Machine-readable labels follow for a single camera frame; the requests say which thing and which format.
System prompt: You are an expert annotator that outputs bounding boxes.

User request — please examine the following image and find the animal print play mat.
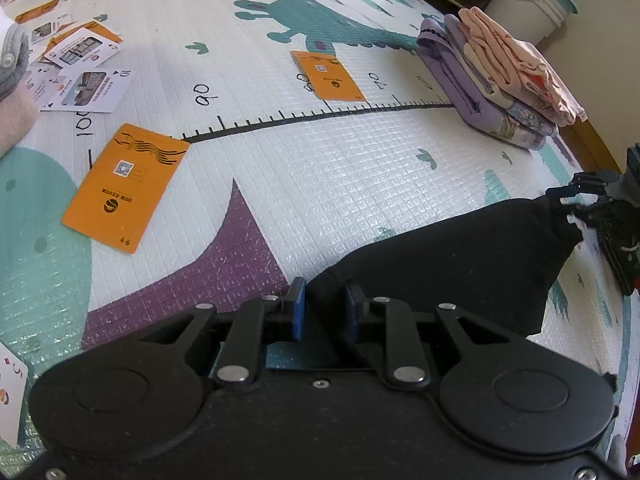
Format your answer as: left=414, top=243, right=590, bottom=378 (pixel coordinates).
left=0, top=0, right=640, bottom=467

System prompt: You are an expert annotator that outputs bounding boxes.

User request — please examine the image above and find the orange card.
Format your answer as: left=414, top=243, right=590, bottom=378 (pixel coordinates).
left=14, top=0, right=62, bottom=24
left=61, top=122, right=192, bottom=255
left=49, top=20, right=124, bottom=57
left=289, top=50, right=367, bottom=104

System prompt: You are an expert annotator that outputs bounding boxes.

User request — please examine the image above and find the light patterned folded garment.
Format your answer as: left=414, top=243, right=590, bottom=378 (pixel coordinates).
left=462, top=42, right=560, bottom=150

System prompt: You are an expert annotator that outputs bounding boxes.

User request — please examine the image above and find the black red folded garment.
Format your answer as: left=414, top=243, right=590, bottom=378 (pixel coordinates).
left=597, top=227, right=640, bottom=297

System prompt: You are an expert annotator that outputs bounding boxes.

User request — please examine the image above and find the pink floral folded garment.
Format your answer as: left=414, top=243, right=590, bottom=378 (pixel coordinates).
left=457, top=7, right=587, bottom=127

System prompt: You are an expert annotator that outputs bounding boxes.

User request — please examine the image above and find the folded pink purple clothes stack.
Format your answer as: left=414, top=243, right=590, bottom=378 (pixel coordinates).
left=416, top=14, right=548, bottom=151

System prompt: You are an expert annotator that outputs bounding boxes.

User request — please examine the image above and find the cluster of white cards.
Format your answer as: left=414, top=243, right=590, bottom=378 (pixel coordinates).
left=22, top=12, right=134, bottom=114

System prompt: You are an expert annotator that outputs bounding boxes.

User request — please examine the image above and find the white playing card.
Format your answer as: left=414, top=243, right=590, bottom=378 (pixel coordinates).
left=0, top=342, right=29, bottom=449

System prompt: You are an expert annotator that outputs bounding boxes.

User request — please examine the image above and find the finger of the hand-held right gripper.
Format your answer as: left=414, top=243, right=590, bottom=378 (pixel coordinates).
left=572, top=170, right=624, bottom=191
left=545, top=185, right=616, bottom=226

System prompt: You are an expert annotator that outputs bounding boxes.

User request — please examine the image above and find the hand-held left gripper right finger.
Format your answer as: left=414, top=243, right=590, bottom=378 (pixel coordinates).
left=345, top=282, right=527, bottom=394

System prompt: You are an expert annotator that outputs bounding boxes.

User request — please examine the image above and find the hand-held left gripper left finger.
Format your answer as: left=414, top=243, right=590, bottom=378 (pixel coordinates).
left=136, top=276, right=307, bottom=394

